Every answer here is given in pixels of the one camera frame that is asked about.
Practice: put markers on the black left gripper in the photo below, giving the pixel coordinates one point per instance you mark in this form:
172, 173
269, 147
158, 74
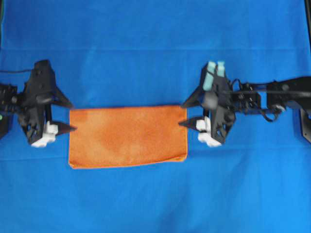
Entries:
38, 94

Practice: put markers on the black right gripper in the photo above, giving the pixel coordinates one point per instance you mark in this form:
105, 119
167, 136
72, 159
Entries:
218, 119

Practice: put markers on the orange towel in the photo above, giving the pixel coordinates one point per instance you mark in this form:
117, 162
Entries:
127, 136

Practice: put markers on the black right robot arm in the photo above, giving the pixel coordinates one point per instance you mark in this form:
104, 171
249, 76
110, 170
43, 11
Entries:
271, 99

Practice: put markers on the blue table cloth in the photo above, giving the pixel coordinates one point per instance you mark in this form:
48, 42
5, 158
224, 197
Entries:
108, 53

